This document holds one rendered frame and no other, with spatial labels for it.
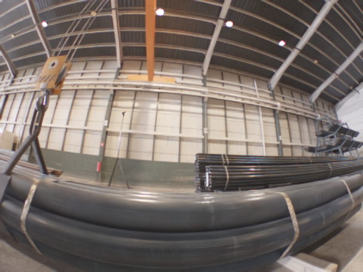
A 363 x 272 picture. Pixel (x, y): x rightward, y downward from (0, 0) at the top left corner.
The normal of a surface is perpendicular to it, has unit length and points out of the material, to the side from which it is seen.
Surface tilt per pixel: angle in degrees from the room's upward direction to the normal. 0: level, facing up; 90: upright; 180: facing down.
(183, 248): 57
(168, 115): 90
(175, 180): 90
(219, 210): 64
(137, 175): 90
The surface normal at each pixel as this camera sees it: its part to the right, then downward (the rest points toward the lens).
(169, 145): 0.15, -0.25
